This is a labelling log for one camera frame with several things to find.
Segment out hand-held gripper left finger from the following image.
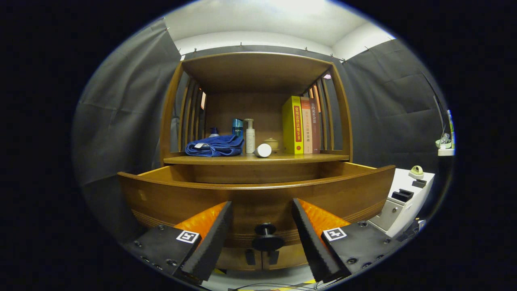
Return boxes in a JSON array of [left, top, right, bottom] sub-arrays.
[[123, 201, 234, 285]]

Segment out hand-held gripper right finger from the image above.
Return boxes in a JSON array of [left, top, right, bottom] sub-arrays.
[[292, 198, 404, 283]]

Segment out wooden drawer with black knob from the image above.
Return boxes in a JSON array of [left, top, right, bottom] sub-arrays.
[[117, 162, 396, 252]]

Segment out wooden cabinet door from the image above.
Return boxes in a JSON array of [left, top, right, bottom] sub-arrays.
[[220, 247, 263, 270], [263, 244, 309, 269]]

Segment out white drawer unit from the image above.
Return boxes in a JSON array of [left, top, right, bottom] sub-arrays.
[[368, 168, 436, 239]]

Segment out brown wooden cabinet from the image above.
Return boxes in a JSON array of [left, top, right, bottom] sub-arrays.
[[160, 52, 354, 271]]

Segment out folded blue towel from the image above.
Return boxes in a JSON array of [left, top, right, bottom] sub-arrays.
[[185, 135, 245, 157]]

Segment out white pump bottle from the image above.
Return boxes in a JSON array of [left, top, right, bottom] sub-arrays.
[[244, 118, 256, 154]]

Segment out dark red book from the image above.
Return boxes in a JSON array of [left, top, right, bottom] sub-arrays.
[[310, 98, 322, 153]]

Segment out orange and white book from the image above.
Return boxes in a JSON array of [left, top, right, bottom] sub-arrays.
[[301, 97, 313, 154]]

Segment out thick yellow book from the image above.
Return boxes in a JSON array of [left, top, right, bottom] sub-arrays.
[[282, 96, 304, 154]]

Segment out green slim bottle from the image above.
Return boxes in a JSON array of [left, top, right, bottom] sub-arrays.
[[448, 110, 456, 148]]

